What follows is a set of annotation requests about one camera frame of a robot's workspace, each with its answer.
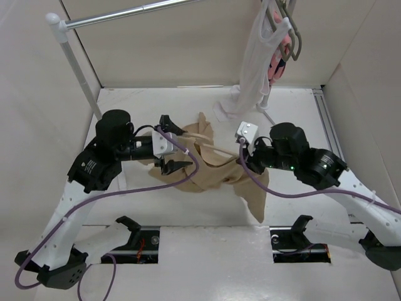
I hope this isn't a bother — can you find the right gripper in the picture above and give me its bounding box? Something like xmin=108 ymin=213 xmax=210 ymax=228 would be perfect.
xmin=236 ymin=135 xmax=297 ymax=174

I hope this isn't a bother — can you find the wooden clothes hanger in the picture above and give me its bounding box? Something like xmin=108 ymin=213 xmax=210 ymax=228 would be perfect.
xmin=182 ymin=132 xmax=237 ymax=156

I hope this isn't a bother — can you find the beige t shirt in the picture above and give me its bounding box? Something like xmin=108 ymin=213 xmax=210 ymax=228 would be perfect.
xmin=147 ymin=112 xmax=271 ymax=224

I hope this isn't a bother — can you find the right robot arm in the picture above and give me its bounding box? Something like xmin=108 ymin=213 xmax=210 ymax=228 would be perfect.
xmin=236 ymin=122 xmax=400 ymax=271

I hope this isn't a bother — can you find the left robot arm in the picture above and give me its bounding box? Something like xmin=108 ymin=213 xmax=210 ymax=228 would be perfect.
xmin=14 ymin=109 xmax=199 ymax=290

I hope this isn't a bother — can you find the grey clothes hanger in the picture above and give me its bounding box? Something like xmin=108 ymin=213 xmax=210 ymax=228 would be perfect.
xmin=276 ymin=0 xmax=303 ymax=62

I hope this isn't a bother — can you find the pink patterned garment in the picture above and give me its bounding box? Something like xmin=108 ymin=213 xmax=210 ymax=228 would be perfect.
xmin=266 ymin=9 xmax=291 ymax=87

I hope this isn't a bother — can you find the white tank top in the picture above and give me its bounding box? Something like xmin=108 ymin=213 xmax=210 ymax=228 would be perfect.
xmin=213 ymin=1 xmax=292 ymax=122

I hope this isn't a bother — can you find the white clothes rack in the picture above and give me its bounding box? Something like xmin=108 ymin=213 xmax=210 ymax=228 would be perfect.
xmin=45 ymin=0 xmax=301 ymax=189

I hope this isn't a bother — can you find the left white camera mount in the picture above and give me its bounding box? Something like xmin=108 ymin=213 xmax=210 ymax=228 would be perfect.
xmin=152 ymin=130 xmax=178 ymax=159

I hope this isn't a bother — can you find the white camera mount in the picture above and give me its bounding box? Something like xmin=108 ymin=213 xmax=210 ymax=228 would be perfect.
xmin=152 ymin=130 xmax=178 ymax=159
xmin=235 ymin=121 xmax=259 ymax=155

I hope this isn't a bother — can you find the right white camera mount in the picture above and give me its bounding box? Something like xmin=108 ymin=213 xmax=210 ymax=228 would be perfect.
xmin=235 ymin=121 xmax=259 ymax=155

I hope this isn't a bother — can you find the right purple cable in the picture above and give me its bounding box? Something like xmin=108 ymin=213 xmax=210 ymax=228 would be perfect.
xmin=238 ymin=139 xmax=401 ymax=217

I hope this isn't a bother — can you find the purple cable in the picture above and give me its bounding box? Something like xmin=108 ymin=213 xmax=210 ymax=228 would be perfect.
xmin=238 ymin=139 xmax=401 ymax=217
xmin=15 ymin=125 xmax=201 ymax=300

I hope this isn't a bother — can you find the aluminium rail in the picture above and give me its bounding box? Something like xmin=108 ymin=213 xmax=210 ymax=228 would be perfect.
xmin=311 ymin=87 xmax=345 ymax=161

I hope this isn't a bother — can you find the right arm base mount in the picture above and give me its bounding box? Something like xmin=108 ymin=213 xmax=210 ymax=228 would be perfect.
xmin=269 ymin=226 xmax=331 ymax=263

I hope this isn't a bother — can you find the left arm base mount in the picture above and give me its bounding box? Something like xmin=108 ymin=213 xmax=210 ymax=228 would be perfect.
xmin=109 ymin=226 xmax=160 ymax=265

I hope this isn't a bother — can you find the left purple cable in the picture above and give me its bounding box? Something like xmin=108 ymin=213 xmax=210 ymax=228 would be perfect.
xmin=15 ymin=125 xmax=201 ymax=300

